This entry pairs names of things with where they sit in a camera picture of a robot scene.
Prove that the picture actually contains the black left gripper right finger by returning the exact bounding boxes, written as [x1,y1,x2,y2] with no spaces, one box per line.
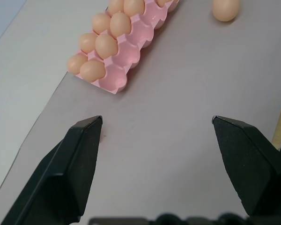
[211,115,281,218]

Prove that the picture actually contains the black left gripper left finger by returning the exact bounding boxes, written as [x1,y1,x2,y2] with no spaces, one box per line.
[1,115,104,225]

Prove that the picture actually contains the pink plastic egg tray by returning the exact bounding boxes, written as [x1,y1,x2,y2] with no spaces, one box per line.
[73,0,180,95]

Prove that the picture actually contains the beige egg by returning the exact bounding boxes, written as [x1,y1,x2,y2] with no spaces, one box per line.
[67,54,88,76]
[91,13,111,35]
[95,33,118,60]
[156,0,174,8]
[212,0,240,23]
[123,0,146,18]
[79,60,107,83]
[110,12,132,39]
[107,0,126,17]
[78,32,98,54]

